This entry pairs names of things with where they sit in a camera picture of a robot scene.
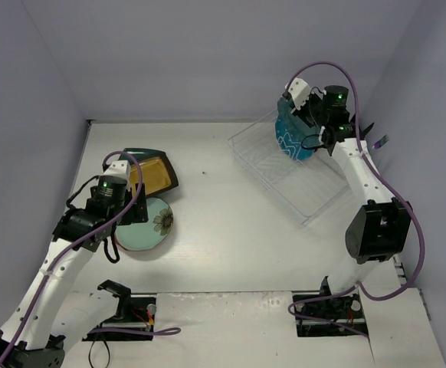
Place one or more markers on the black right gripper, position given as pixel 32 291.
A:
pixel 302 113

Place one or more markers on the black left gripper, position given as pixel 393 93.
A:
pixel 139 211

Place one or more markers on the light green flower plate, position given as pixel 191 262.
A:
pixel 147 235

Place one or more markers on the blue polka dot plate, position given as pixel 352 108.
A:
pixel 298 142

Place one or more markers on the yellow square plate black rim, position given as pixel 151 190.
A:
pixel 158 173

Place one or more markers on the teal embossed plate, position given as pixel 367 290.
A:
pixel 291 122

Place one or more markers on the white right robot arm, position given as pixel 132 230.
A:
pixel 379 229

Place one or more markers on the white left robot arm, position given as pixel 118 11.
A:
pixel 34 336

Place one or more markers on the black knife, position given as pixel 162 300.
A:
pixel 368 128

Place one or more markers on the iridescent fork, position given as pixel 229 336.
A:
pixel 381 142

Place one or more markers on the dark teal square plate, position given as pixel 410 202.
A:
pixel 138 151

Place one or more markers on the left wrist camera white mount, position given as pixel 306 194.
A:
pixel 120 169

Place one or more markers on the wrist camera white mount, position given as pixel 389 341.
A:
pixel 299 91
pixel 120 169

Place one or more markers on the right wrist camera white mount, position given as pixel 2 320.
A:
pixel 299 91

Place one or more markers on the clear wire dish rack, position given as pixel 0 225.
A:
pixel 305 190

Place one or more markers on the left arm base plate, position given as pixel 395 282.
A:
pixel 137 317

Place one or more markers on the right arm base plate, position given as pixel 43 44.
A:
pixel 339 317

